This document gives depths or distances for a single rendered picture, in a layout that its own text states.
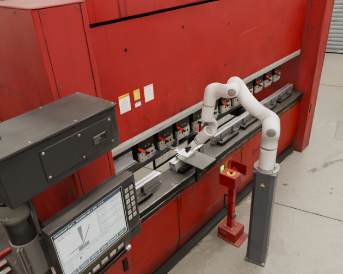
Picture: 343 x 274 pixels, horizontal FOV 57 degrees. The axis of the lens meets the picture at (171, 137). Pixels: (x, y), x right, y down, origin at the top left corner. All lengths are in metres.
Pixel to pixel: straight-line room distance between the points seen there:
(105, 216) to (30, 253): 0.31
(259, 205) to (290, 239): 0.84
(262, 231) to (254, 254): 0.30
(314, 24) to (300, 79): 0.66
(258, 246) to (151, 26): 2.00
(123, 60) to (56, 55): 0.58
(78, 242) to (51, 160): 0.39
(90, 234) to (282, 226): 2.45
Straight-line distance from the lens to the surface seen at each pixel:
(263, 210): 2.70
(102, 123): 1.26
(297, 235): 3.47
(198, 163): 2.53
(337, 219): 3.77
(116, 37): 1.90
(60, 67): 1.48
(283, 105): 3.92
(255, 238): 2.94
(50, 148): 1.14
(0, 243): 2.28
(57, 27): 1.46
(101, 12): 1.81
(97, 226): 1.42
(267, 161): 2.44
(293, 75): 4.35
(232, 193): 2.96
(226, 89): 2.15
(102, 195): 1.36
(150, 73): 2.11
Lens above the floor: 2.43
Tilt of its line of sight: 29 degrees down
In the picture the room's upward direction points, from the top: 4 degrees counter-clockwise
